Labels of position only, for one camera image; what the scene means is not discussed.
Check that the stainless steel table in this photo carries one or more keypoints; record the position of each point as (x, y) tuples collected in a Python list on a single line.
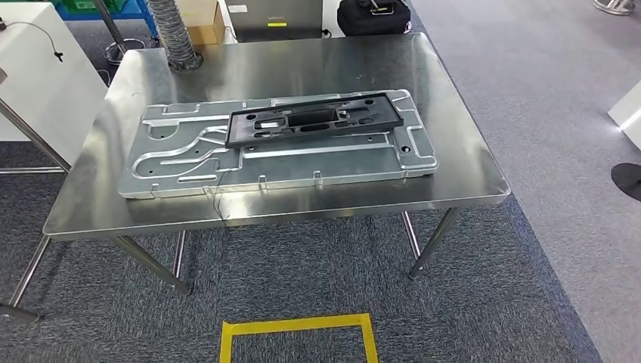
[(35, 134)]

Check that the yellow floor tape marking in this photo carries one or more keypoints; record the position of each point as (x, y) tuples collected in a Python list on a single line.
[(300, 324)]

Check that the black round stand base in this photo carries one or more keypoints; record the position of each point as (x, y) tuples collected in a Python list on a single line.
[(628, 180)]

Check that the cardboard box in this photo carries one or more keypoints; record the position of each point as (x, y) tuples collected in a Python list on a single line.
[(208, 25)]

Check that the blue metal stand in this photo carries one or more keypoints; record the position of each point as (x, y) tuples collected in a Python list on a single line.
[(140, 17)]

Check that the grey computer case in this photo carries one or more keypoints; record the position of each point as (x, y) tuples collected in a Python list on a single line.
[(300, 25)]

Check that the stainless steel workbench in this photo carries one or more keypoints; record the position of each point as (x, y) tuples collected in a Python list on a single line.
[(300, 65)]

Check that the steel pole stand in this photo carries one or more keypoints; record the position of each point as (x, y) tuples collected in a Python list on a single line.
[(125, 52)]

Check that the black bag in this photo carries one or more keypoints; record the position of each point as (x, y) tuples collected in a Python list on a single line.
[(370, 22)]

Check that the chrome stool base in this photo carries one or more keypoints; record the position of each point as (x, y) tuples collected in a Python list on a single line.
[(616, 6)]

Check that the stamped metal plate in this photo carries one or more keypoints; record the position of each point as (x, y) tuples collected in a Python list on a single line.
[(325, 170)]

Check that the white cabinet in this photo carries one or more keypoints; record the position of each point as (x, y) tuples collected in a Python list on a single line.
[(45, 100)]

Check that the black plastic plate frame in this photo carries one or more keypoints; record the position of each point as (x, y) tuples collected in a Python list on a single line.
[(240, 135)]

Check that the green plastic crate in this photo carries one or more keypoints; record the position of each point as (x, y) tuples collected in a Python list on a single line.
[(90, 6)]

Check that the white box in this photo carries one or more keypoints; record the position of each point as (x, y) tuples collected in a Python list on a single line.
[(628, 115)]

